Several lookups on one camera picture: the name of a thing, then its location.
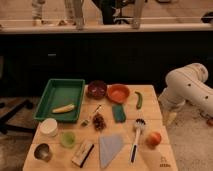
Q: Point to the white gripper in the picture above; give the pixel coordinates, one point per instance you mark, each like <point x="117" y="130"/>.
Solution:
<point x="168" y="117"/>

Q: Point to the green sponge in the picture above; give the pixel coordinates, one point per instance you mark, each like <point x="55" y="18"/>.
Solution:
<point x="118" y="113"/>

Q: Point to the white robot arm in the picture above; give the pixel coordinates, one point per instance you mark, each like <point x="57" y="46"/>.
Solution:
<point x="185" y="84"/>

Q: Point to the green plastic cup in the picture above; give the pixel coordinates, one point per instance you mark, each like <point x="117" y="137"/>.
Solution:
<point x="67" y="139"/>

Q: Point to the white paper cup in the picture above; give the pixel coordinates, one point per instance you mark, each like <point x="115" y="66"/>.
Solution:
<point x="49" y="127"/>

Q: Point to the metal cup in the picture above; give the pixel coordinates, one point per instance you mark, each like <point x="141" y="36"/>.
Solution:
<point x="43" y="152"/>

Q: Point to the orange peach fruit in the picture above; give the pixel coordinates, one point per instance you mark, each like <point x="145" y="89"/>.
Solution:
<point x="153" y="139"/>

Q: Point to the white dish brush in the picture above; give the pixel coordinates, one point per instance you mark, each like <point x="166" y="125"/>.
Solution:
<point x="139" y="127"/>

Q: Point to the orange bowl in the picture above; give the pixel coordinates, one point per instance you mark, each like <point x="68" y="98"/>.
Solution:
<point x="118" y="93"/>

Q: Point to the blue folded cloth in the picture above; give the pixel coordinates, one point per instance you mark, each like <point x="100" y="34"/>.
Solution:
<point x="109" y="147"/>

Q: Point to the brown pine cone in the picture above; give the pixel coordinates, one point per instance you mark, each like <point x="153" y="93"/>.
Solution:
<point x="99" y="122"/>

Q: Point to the dark maroon bowl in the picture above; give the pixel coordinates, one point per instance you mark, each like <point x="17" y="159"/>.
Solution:
<point x="96" y="89"/>

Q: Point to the small paint brush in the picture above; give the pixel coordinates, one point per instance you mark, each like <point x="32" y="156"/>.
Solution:
<point x="86" y="121"/>

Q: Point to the yellow banana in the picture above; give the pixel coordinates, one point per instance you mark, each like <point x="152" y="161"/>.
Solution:
<point x="63" y="109"/>

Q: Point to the green plastic tray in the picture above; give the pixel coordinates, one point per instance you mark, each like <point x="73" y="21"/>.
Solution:
<point x="59" y="93"/>

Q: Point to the black office chair base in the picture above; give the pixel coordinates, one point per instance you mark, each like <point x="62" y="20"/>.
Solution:
<point x="5" y="128"/>

